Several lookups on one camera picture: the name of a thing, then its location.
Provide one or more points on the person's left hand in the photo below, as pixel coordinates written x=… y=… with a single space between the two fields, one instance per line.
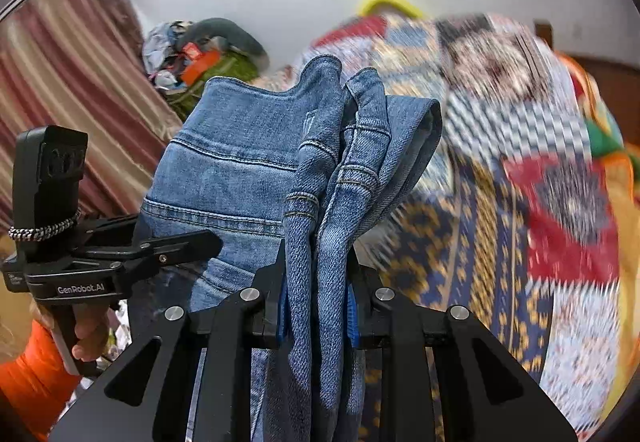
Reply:
x=90 y=332

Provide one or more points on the green patterned bag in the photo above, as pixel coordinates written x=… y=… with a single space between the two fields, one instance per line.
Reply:
x=230 y=69

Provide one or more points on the pile of clothes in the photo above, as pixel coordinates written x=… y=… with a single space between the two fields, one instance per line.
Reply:
x=160 y=42

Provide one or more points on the person's left forearm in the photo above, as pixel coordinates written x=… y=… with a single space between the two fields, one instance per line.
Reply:
x=30 y=372

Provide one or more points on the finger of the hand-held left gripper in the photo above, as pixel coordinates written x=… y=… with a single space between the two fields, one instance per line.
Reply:
x=110 y=225
x=190 y=242

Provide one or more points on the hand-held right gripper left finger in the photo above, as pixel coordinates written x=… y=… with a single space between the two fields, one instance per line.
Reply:
x=272 y=317

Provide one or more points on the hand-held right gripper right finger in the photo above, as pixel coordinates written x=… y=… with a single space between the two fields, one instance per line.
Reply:
x=372 y=322

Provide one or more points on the orange green cloth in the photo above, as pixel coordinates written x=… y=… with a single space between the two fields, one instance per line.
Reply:
x=607 y=132

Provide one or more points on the striped maroon curtain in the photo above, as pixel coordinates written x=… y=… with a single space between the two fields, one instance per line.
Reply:
x=75 y=62

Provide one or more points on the blue denim jeans pants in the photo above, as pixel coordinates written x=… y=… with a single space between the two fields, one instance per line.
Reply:
x=240 y=172

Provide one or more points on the patterned patchwork bedsheet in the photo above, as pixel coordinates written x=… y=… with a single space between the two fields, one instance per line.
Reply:
x=500 y=232

